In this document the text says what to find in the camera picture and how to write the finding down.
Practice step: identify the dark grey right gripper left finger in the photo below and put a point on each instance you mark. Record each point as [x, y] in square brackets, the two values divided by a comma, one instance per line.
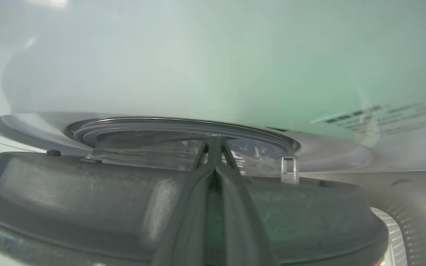
[192, 221]

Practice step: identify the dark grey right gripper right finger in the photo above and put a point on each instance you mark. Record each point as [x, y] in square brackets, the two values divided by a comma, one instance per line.
[237, 221]

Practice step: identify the dark grey washing machine door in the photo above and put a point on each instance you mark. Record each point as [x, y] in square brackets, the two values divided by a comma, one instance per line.
[68, 192]

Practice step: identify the grey rubber door seal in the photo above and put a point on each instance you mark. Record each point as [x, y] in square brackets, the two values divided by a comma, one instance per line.
[131, 126]

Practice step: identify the white washing machine body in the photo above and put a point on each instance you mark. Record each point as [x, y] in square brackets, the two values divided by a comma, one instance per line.
[183, 62]

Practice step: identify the printed label sticker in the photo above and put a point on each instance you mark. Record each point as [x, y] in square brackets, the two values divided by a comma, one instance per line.
[377, 118]

